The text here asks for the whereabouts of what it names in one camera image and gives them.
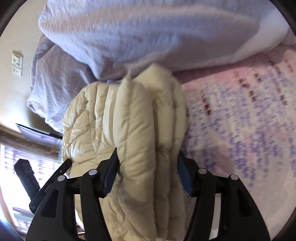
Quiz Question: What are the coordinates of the lavender pillow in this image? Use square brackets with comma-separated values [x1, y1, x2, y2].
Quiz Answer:
[39, 1, 295, 80]
[27, 35, 97, 134]

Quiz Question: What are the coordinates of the cream quilted puffer jacket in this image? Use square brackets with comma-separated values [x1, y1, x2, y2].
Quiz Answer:
[62, 64, 187, 240]

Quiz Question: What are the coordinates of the wall mounted television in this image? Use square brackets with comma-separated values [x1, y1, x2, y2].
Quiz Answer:
[16, 123, 62, 148]

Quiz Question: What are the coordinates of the pink floral bed sheet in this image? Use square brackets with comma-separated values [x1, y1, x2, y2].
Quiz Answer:
[177, 45, 295, 237]

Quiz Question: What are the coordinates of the left lavender pillow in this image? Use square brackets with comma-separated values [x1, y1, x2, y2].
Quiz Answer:
[27, 35, 97, 134]

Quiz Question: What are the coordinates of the right lavender pillow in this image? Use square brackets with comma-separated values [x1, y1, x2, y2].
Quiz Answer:
[39, 1, 295, 80]

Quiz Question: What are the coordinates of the white wall power outlet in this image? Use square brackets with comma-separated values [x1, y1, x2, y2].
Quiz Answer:
[11, 51, 23, 77]

